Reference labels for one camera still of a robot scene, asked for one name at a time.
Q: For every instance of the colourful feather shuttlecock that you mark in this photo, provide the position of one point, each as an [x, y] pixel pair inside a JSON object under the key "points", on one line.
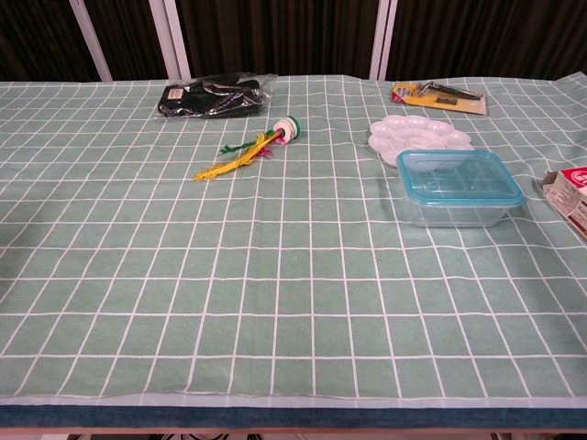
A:
{"points": [[286, 129]]}

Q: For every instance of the black item in plastic bag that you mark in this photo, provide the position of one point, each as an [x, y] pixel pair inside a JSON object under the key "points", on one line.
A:
{"points": [[206, 98]]}

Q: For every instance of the white flower-shaped paint palette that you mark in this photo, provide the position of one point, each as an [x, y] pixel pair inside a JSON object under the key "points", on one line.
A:
{"points": [[399, 135]]}

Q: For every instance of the tool on yellow blister card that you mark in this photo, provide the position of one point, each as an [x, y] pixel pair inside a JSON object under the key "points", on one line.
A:
{"points": [[440, 100]]}

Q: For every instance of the dark pleated curtain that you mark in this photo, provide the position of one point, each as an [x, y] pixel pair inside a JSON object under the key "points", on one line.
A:
{"points": [[275, 36]]}

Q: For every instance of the red and white carton box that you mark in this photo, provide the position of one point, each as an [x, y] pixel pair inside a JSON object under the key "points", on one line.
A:
{"points": [[571, 192]]}

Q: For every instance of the green white-grid tablecloth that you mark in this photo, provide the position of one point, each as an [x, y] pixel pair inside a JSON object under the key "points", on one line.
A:
{"points": [[183, 275]]}

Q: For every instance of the white double frame post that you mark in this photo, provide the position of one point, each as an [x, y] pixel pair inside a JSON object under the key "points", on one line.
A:
{"points": [[172, 36], [383, 36]]}

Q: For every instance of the white slanted frame post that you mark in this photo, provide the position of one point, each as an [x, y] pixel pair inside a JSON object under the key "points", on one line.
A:
{"points": [[91, 41]]}

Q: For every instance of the blue plastic container lid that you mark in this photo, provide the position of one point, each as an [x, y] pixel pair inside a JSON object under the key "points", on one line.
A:
{"points": [[458, 179]]}

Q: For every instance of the blue cloth underlay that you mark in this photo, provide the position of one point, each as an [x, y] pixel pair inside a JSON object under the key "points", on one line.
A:
{"points": [[275, 416]]}

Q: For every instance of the clear plastic food container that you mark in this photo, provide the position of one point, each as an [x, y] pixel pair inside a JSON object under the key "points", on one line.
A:
{"points": [[458, 218]]}

